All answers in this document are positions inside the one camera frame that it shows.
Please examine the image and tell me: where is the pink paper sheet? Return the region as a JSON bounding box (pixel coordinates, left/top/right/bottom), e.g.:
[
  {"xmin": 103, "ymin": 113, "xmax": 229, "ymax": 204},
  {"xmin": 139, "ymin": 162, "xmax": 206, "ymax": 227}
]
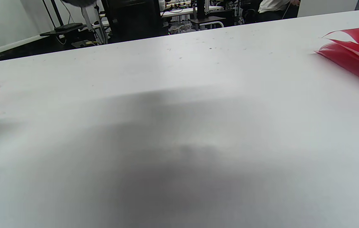
[{"xmin": 314, "ymin": 27, "xmax": 359, "ymax": 87}]

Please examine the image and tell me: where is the black keyboard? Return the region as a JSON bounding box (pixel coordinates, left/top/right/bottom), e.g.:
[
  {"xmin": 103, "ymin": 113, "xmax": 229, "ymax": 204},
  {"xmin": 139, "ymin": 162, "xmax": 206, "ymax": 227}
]
[{"xmin": 54, "ymin": 23, "xmax": 84, "ymax": 31}]

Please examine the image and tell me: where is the person's right hand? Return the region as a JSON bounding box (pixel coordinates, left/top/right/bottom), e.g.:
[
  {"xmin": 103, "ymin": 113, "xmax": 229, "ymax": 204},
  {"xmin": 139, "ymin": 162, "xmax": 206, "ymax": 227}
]
[{"xmin": 61, "ymin": 0, "xmax": 98, "ymax": 7}]

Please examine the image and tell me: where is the black mesh office chair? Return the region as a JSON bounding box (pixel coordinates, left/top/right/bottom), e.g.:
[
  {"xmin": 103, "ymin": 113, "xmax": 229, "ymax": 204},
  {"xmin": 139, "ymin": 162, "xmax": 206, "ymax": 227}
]
[{"xmin": 102, "ymin": 0, "xmax": 169, "ymax": 44}]

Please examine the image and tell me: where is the black monitor stand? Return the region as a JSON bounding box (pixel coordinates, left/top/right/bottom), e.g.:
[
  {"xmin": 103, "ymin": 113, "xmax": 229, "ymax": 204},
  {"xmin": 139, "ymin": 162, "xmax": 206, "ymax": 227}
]
[{"xmin": 40, "ymin": 0, "xmax": 87, "ymax": 37}]

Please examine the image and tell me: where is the black box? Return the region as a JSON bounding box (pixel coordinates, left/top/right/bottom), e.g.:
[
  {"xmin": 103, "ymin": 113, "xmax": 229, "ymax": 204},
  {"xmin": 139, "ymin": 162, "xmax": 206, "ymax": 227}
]
[{"xmin": 197, "ymin": 0, "xmax": 206, "ymax": 19}]

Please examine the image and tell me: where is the brown side table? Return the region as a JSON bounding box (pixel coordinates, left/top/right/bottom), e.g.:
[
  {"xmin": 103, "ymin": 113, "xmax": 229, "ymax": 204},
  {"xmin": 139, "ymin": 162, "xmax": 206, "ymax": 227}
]
[{"xmin": 190, "ymin": 16, "xmax": 226, "ymax": 30}]

